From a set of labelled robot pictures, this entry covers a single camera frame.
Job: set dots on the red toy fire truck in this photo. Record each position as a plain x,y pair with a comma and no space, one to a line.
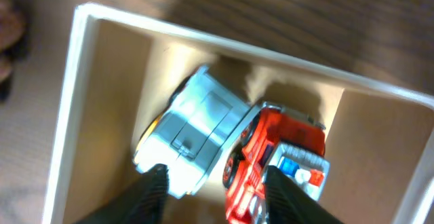
277,136

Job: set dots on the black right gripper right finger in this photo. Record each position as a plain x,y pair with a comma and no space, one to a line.
287,203

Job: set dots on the white cardboard box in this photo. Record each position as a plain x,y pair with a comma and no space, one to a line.
122,68

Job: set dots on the brown plush toy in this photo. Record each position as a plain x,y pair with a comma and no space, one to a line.
13,26

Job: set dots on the yellow toy dump truck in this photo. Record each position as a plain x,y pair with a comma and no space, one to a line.
202,121

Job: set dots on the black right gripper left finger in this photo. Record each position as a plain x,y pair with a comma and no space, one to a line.
143,202

